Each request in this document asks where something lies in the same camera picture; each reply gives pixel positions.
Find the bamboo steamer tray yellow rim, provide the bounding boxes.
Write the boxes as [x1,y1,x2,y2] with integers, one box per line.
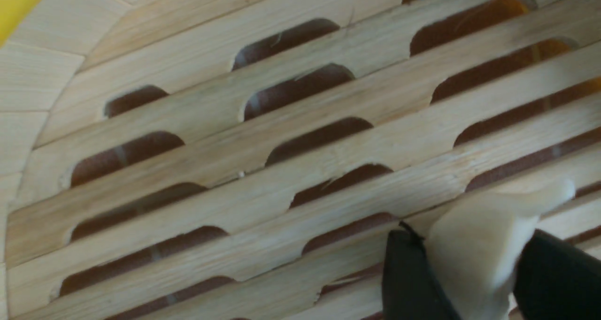
[1,0,600,320]

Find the pale dumpling bottom edge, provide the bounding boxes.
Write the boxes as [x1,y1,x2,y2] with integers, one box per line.
[425,179,576,320]

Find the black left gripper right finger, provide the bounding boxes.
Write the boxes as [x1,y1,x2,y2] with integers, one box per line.
[513,229,601,320]

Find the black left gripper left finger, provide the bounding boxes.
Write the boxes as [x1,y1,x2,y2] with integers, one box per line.
[382,229,460,320]

